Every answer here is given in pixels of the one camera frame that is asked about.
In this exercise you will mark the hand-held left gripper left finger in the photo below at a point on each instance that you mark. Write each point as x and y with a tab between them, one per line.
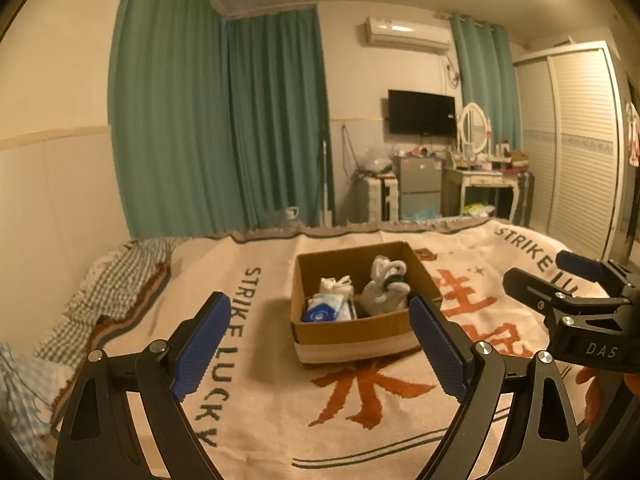
200	350

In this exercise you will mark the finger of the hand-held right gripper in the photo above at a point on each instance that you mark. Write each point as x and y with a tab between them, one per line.
535	287
580	264

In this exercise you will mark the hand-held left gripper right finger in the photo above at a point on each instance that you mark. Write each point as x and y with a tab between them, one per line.
440	350

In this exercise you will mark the white knit glove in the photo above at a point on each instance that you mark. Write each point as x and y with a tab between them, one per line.
382	302

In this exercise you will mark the cardboard box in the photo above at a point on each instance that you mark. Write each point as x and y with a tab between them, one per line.
350	340

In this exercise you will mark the blue wet wipes packet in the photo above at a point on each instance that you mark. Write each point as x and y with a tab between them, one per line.
325	310

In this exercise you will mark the small white bag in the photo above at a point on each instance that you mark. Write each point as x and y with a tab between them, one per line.
336	285

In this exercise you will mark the person's right hand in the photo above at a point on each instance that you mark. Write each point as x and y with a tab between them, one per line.
595	395

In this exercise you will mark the printed cream blanket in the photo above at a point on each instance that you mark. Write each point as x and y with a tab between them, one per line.
260	385

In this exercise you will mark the yellow green bag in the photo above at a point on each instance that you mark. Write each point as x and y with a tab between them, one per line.
477	210

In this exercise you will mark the checked bedding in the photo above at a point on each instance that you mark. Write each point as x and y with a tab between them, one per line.
115	285

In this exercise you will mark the white louvred wardrobe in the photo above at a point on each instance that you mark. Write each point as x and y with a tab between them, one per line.
575	150

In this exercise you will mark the white dressing table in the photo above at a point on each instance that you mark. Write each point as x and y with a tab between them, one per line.
475	177

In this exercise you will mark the blue plastic bag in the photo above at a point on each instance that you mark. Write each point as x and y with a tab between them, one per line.
422	213

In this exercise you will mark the hanging red garment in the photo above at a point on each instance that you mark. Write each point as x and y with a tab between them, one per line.
634	135

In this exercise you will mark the small grey fridge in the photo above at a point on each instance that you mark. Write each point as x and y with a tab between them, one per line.
415	180

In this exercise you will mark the white drawer unit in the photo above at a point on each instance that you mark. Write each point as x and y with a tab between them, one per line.
377	200

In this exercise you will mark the white jug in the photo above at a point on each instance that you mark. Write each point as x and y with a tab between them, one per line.
292	213

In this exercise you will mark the oval white mirror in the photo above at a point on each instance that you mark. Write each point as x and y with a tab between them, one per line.
472	127

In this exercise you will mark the blue checked sheet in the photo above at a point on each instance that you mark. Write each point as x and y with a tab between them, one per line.
25	390

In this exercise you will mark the narrow teal curtain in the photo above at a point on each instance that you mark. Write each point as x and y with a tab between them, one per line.
487	85

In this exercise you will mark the clear plastic bag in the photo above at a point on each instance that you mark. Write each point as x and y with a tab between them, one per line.
375	157

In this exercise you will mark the wide teal curtain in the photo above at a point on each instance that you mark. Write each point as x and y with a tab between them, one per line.
170	110

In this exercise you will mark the teal window curtain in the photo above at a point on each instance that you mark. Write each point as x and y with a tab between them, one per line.
280	120

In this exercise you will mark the white air conditioner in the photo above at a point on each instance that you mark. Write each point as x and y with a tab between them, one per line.
405	35

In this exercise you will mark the black wall television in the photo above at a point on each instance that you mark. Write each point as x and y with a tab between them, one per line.
420	112

